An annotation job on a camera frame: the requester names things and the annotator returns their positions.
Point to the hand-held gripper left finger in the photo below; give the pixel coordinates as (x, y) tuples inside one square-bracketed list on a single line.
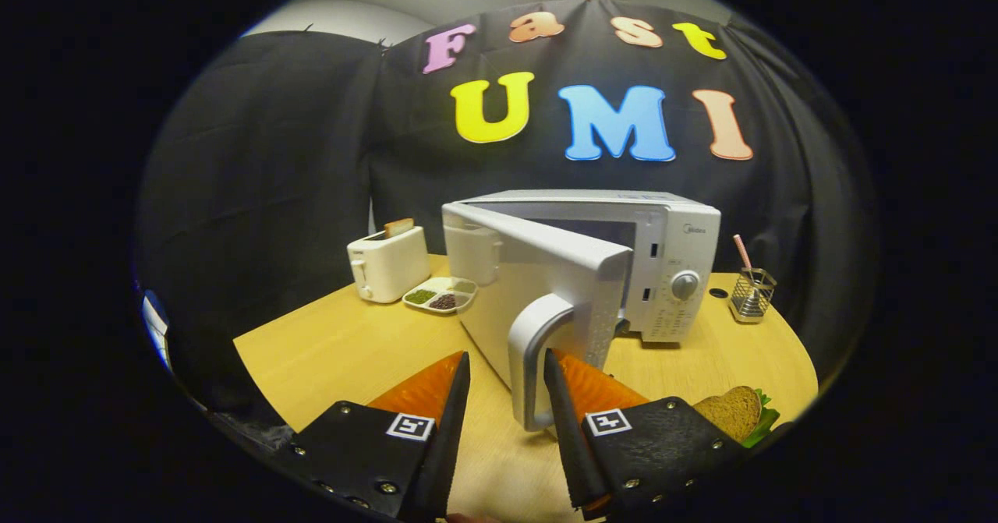
[(452, 445)]

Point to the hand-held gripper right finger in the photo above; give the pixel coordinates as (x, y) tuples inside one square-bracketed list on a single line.
[(569, 437)]

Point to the white microwave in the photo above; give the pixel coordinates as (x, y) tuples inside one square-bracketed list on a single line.
[(546, 273)]

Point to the brown bread lettuce sandwich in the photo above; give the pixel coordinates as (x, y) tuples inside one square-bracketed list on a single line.
[(733, 412)]

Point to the white divided snack dish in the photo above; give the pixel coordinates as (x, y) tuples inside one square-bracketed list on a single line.
[(437, 288)]

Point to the white toaster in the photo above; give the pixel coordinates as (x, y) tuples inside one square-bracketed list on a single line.
[(390, 266)]

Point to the toast slice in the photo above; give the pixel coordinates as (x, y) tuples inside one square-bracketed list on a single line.
[(399, 227)]

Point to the pink striped straw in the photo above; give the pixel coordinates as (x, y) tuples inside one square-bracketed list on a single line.
[(741, 252)]

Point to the black backdrop cloth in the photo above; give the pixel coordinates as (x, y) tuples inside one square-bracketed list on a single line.
[(273, 196)]

